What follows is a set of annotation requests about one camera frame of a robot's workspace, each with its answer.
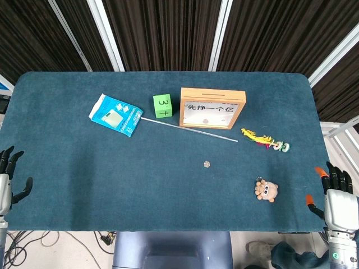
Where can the orange-tipped right robot hand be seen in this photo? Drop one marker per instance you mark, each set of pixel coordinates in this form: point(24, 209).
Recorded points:
point(340, 207)

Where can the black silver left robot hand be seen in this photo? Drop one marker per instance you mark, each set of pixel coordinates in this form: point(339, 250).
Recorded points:
point(5, 193)

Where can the silver coin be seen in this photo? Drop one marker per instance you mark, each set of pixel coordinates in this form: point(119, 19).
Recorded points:
point(206, 164)

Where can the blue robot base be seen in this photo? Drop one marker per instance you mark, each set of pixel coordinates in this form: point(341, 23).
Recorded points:
point(171, 249)

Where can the wooden coin box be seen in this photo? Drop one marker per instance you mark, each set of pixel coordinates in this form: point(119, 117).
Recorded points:
point(213, 95)

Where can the blue jeans leg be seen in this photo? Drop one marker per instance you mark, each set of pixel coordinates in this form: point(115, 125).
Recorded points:
point(291, 256)

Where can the black screen device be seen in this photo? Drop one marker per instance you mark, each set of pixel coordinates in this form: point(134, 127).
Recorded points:
point(3, 104)

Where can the grey shoe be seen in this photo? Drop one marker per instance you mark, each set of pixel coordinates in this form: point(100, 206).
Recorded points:
point(258, 248)

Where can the yellow feather shuttlecock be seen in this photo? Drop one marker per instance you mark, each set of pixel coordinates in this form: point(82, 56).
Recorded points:
point(261, 138)

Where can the teal felt table cloth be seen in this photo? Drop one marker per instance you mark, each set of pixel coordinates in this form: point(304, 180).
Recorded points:
point(112, 182)

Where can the white blue board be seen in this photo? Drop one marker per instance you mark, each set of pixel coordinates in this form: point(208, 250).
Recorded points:
point(4, 84)

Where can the black power plug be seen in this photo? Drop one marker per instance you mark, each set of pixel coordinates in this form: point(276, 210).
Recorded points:
point(106, 240)

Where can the dark corrugated panel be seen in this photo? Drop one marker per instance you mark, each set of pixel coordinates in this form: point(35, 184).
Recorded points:
point(84, 36)
point(162, 33)
point(28, 36)
point(339, 95)
point(280, 33)

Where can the blue tissue packet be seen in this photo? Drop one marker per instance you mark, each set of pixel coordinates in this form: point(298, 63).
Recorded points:
point(115, 115)

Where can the thin metal rod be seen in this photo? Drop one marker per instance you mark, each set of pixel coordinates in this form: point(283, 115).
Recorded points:
point(190, 130)

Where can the green numbered foam cube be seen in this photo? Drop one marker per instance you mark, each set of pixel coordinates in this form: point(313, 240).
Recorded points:
point(162, 106)

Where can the aluminium frame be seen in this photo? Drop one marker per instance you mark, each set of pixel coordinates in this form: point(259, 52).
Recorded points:
point(340, 131)

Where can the white partition post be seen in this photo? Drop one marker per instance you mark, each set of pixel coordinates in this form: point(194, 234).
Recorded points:
point(105, 33)
point(220, 33)
point(333, 56)

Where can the thin grey partition post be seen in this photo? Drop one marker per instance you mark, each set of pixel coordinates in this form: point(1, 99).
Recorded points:
point(70, 36)

